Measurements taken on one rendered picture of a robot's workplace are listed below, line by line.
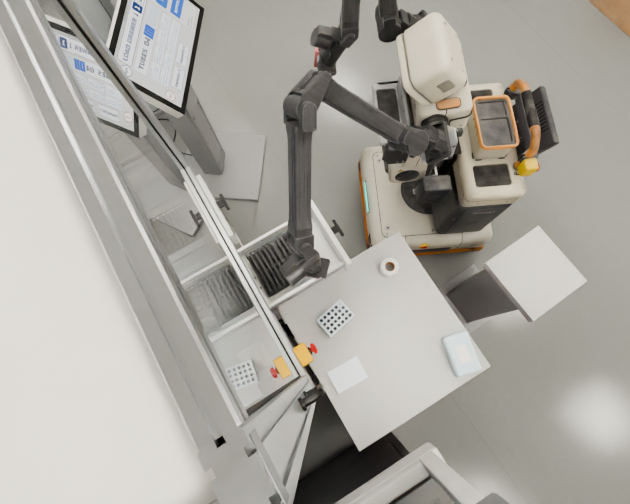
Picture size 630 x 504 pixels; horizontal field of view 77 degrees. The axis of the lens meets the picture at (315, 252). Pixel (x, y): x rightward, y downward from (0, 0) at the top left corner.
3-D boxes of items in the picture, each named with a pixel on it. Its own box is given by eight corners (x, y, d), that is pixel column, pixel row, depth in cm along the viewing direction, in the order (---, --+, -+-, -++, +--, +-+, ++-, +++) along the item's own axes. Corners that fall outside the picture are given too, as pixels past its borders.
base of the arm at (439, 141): (452, 154, 123) (446, 120, 126) (435, 147, 118) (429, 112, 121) (429, 166, 129) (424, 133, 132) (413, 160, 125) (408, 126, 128)
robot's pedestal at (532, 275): (472, 264, 236) (538, 221, 163) (506, 306, 230) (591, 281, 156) (432, 292, 233) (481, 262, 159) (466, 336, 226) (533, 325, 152)
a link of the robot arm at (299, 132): (320, 101, 95) (299, 95, 104) (299, 103, 93) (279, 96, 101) (317, 257, 116) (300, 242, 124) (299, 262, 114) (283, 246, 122)
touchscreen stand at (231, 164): (266, 137, 262) (230, 5, 164) (258, 201, 250) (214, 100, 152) (191, 133, 264) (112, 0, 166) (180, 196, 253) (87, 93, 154)
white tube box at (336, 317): (339, 300, 157) (340, 298, 153) (354, 316, 155) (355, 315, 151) (316, 321, 155) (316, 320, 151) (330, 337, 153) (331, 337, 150)
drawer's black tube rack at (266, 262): (298, 231, 157) (296, 226, 150) (321, 268, 153) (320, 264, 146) (248, 259, 154) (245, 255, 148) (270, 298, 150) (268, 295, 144)
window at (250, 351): (184, 168, 148) (-52, -148, 55) (300, 376, 128) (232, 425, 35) (183, 169, 148) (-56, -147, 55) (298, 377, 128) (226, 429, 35)
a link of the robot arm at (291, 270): (309, 242, 113) (296, 230, 120) (278, 268, 112) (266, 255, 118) (327, 268, 121) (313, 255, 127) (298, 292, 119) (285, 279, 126)
